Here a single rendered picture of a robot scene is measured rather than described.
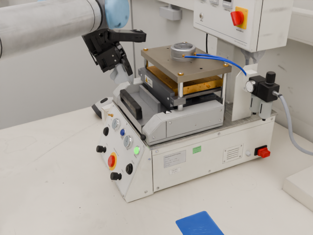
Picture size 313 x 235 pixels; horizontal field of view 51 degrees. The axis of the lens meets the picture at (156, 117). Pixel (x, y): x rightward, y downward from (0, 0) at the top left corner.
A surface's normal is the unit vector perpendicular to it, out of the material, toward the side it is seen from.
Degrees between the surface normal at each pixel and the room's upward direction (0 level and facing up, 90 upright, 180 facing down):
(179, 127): 90
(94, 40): 90
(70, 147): 0
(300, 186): 0
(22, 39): 95
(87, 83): 90
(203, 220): 0
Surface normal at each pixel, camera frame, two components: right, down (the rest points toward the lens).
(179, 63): -0.02, -0.87
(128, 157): -0.84, -0.17
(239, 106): 0.41, 0.44
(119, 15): 0.89, 0.16
